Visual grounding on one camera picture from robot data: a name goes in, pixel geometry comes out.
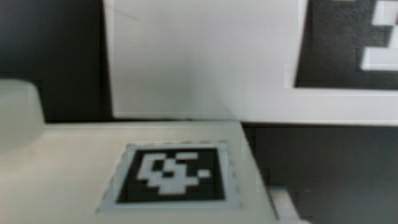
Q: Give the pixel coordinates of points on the white drawer tray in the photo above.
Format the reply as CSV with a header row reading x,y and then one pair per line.
x,y
129,172

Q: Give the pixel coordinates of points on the fiducial marker sheet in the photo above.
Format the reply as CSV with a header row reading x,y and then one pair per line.
x,y
266,61

